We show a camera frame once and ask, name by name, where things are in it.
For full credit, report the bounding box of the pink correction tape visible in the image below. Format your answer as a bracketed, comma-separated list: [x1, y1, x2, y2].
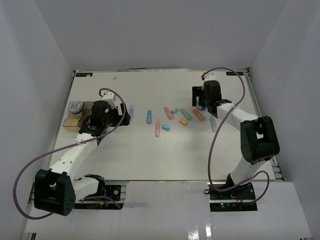
[164, 107, 174, 120]

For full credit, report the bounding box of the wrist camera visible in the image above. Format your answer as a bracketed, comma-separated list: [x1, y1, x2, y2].
[201, 72, 216, 81]
[100, 91, 117, 108]

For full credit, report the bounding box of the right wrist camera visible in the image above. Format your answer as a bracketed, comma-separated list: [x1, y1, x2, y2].
[201, 72, 216, 81]

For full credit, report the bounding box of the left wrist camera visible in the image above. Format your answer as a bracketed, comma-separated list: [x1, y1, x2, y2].
[100, 91, 117, 108]

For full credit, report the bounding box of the orange pink highlighter pen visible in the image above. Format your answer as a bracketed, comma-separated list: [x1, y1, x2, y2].
[154, 119, 161, 138]

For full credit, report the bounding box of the blue correction tape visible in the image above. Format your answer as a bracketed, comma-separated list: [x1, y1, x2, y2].
[146, 110, 152, 124]

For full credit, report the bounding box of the yellow highlighter cap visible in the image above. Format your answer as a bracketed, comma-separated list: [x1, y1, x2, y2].
[179, 118, 188, 126]

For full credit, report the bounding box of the blue highlighter cap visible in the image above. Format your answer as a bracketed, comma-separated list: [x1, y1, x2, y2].
[161, 124, 171, 131]

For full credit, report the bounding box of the clear compartment organizer tray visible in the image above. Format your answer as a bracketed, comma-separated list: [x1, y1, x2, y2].
[62, 101, 94, 132]

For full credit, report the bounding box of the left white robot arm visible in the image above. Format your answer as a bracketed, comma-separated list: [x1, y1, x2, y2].
[34, 99, 130, 216]

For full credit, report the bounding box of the blue highlighter pen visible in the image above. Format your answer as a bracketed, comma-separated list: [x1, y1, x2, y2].
[128, 105, 134, 121]

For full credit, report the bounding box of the blue cleaning gel jar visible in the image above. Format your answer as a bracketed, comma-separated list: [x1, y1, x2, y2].
[196, 96, 207, 111]
[68, 102, 82, 119]

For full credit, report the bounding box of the green highlighter cap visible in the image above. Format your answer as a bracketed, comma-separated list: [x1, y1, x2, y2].
[171, 107, 179, 114]

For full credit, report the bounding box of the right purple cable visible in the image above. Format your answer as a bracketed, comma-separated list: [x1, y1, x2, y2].
[201, 66, 271, 203]

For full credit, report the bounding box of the orange correction tape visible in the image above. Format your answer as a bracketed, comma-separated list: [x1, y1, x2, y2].
[192, 109, 205, 121]

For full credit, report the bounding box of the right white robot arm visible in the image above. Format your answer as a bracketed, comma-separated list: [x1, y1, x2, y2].
[192, 80, 280, 200]

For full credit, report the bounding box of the green highlighter pen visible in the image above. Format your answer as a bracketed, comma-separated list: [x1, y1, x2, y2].
[210, 115, 216, 132]

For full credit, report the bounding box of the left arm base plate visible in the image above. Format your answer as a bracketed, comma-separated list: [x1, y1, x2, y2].
[74, 184, 122, 202]

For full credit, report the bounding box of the green correction tape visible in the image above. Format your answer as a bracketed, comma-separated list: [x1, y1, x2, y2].
[179, 108, 192, 121]

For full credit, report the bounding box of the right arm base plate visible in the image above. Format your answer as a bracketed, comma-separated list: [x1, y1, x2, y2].
[204, 182, 258, 213]

